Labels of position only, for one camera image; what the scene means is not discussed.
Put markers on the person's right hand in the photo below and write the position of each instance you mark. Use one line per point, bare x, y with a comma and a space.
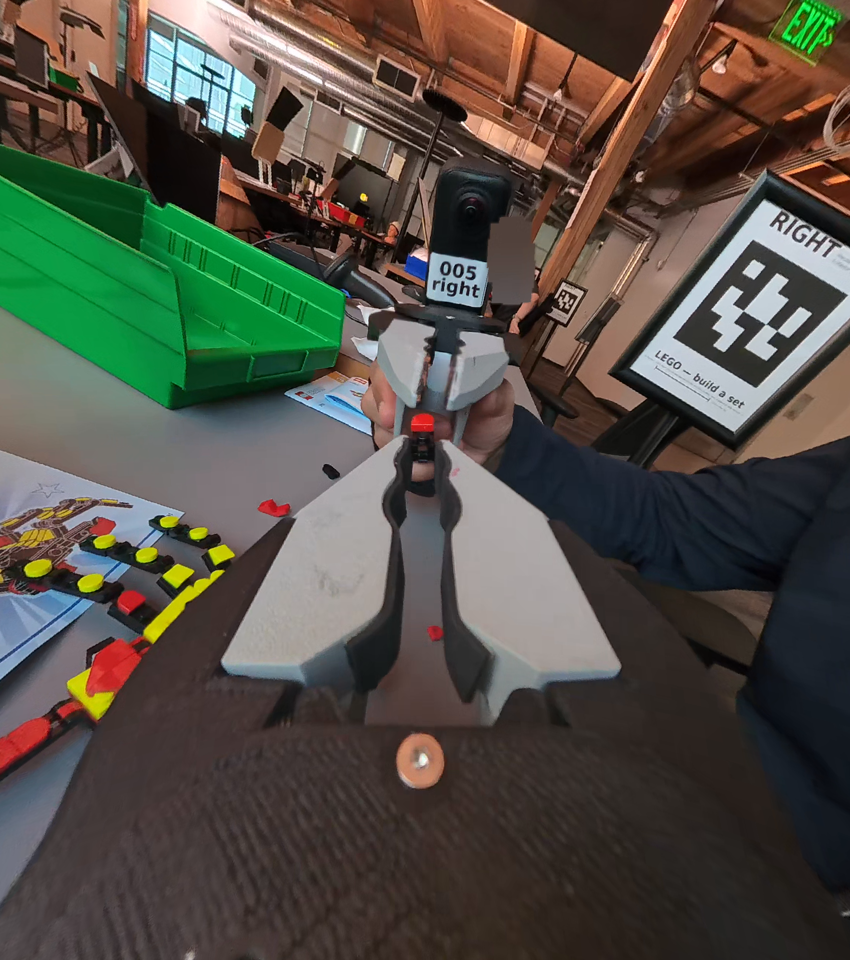
492, 427

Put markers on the black office chair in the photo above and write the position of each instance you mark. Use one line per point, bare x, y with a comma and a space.
694, 615

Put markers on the green exit sign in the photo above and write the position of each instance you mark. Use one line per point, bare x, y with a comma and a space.
807, 30

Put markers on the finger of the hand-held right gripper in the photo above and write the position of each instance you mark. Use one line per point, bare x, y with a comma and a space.
477, 371
398, 367

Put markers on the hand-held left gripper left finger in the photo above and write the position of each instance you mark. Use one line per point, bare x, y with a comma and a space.
320, 592

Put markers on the blue lidded storage box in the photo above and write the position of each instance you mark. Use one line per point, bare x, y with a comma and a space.
416, 266

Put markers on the small red black lego assembly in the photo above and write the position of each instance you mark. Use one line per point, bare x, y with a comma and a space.
422, 425

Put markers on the red yellow black lego assembly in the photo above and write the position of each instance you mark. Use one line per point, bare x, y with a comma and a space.
114, 667

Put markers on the person's torso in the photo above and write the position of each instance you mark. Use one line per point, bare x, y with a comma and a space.
844, 675

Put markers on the small white blue leaflet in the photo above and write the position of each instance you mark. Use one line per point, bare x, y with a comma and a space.
331, 401

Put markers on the small framed marker sign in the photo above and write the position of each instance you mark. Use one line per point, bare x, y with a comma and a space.
567, 301

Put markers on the yellow tile lego piece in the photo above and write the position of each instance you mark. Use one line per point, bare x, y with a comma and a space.
220, 556
177, 577

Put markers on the black barcode scanner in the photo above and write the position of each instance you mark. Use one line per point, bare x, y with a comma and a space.
357, 281

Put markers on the black framed marker sign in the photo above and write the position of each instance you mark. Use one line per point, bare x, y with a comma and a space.
762, 315

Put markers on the black floor lamp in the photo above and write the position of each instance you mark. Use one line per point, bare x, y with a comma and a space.
443, 103

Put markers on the person's right forearm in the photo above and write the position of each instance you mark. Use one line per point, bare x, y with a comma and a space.
657, 510

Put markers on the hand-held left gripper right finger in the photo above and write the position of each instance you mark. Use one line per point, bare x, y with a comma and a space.
530, 600

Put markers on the green plastic bin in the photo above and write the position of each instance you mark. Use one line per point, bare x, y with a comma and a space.
132, 285

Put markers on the red slope black lego piece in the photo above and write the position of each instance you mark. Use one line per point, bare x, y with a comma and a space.
129, 604

